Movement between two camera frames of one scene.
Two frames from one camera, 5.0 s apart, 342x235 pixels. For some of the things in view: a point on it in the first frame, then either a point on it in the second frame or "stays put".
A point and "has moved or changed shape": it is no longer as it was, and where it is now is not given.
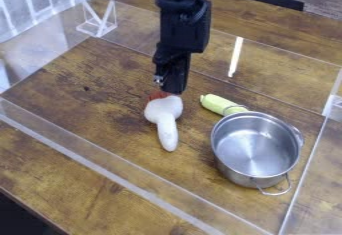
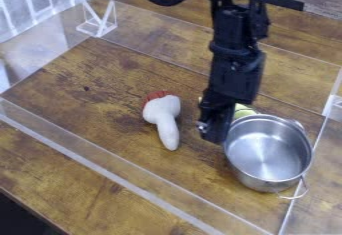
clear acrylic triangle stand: x=95 y=25 stays put
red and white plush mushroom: x=162 y=109 stays put
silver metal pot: x=258 y=147 has moved or changed shape
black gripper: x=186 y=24 -> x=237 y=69
